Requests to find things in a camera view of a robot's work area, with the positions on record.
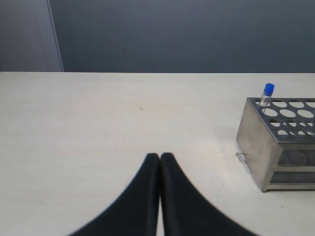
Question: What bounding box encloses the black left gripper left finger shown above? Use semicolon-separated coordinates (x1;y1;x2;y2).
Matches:
72;153;159;236

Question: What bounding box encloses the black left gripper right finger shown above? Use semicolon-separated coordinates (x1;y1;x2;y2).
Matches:
160;152;254;236

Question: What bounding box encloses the blue-capped tube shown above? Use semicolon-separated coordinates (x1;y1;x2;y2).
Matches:
258;83;275;107

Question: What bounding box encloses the stainless steel test tube rack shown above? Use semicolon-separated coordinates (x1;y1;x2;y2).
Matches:
236;97;315;192

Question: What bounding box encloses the clear tape piece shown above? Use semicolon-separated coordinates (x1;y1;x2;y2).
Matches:
236;152;251;174

